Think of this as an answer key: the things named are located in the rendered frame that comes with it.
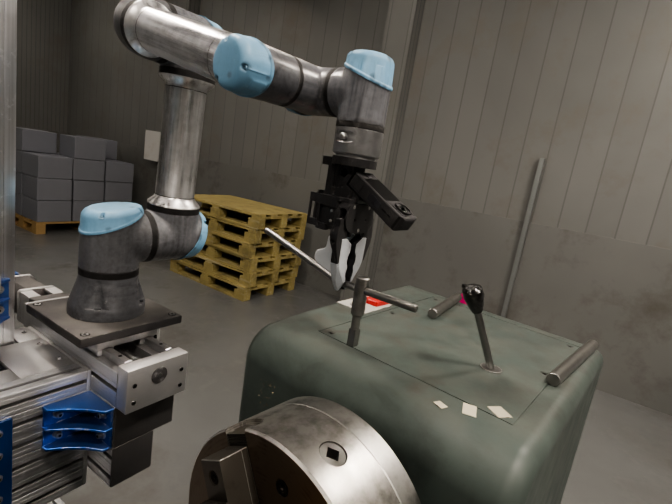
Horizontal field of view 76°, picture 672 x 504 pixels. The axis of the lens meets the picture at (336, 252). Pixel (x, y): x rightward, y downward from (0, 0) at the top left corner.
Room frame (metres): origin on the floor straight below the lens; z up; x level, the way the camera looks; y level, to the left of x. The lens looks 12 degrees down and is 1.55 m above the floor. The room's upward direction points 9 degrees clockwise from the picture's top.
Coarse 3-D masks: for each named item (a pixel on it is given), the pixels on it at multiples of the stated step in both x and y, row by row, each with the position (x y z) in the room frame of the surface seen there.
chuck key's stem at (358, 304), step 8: (360, 280) 0.65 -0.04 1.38; (368, 280) 0.66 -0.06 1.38; (360, 288) 0.65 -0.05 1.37; (360, 296) 0.65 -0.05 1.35; (352, 304) 0.66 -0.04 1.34; (360, 304) 0.65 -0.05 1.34; (352, 312) 0.66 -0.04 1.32; (360, 312) 0.65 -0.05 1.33; (352, 320) 0.66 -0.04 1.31; (360, 320) 0.66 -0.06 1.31; (352, 328) 0.66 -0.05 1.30; (352, 336) 0.66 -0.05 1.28; (352, 344) 0.65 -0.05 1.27
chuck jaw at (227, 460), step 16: (240, 432) 0.47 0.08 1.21; (224, 448) 0.47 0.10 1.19; (240, 448) 0.45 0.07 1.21; (208, 464) 0.44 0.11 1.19; (224, 464) 0.43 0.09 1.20; (240, 464) 0.44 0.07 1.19; (208, 480) 0.43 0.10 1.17; (224, 480) 0.42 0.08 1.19; (240, 480) 0.43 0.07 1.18; (208, 496) 0.43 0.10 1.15; (224, 496) 0.41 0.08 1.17; (240, 496) 0.42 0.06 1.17; (256, 496) 0.44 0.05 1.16
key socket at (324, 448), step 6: (324, 444) 0.44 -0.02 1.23; (330, 444) 0.45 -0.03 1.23; (324, 450) 0.44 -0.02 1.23; (330, 450) 0.44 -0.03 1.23; (336, 450) 0.44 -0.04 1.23; (342, 450) 0.44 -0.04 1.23; (324, 456) 0.43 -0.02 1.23; (330, 456) 0.44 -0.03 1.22; (336, 456) 0.44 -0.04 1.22; (342, 456) 0.44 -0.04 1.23; (330, 462) 0.42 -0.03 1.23; (336, 462) 0.43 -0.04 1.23; (342, 462) 0.43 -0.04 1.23
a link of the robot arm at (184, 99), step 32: (160, 64) 0.95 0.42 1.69; (192, 96) 0.96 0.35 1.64; (192, 128) 0.96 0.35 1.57; (160, 160) 0.96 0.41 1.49; (192, 160) 0.97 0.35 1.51; (160, 192) 0.96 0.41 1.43; (192, 192) 0.99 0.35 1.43; (160, 224) 0.93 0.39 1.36; (192, 224) 0.98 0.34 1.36; (160, 256) 0.93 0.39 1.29; (192, 256) 1.01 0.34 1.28
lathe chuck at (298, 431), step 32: (256, 416) 0.51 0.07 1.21; (288, 416) 0.49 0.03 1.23; (320, 416) 0.49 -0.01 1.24; (256, 448) 0.45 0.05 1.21; (288, 448) 0.42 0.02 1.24; (352, 448) 0.45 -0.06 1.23; (192, 480) 0.52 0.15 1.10; (256, 480) 0.44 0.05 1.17; (288, 480) 0.41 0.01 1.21; (320, 480) 0.39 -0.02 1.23; (352, 480) 0.41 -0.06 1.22; (384, 480) 0.43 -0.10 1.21
